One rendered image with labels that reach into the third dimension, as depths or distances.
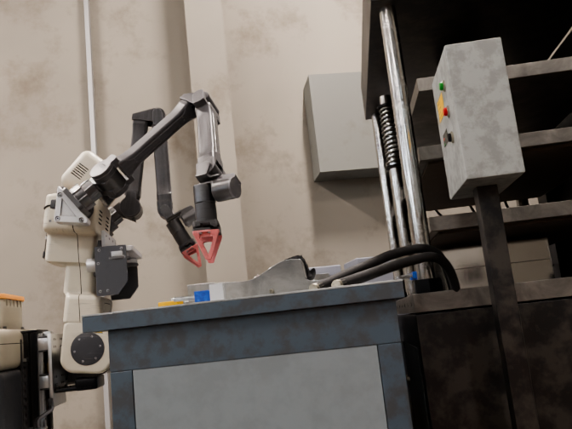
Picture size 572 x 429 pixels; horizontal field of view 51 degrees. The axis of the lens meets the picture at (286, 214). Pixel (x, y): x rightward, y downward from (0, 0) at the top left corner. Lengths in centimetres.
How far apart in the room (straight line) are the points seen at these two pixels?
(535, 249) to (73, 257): 171
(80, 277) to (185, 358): 85
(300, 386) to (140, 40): 447
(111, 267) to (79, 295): 14
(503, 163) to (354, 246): 336
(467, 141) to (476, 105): 11
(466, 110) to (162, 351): 105
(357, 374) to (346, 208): 383
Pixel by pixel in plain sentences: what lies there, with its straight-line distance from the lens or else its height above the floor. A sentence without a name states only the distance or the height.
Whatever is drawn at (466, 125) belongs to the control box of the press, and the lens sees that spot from 178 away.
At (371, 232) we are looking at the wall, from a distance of 508.
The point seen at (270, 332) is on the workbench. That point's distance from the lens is 131.
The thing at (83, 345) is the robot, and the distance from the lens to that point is 206.
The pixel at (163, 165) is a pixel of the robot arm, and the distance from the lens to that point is 242.
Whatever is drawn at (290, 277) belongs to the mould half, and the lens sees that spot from 192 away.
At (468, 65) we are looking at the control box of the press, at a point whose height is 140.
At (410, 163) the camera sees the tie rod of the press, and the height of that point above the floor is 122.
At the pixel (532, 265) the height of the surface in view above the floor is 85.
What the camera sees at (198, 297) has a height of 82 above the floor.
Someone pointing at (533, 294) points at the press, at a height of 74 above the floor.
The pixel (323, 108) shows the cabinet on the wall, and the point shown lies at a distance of 494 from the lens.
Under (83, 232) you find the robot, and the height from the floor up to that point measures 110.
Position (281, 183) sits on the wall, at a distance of 504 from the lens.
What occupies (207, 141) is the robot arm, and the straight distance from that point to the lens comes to 178.
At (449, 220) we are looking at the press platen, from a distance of 213.
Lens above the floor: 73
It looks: 10 degrees up
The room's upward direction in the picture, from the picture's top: 6 degrees counter-clockwise
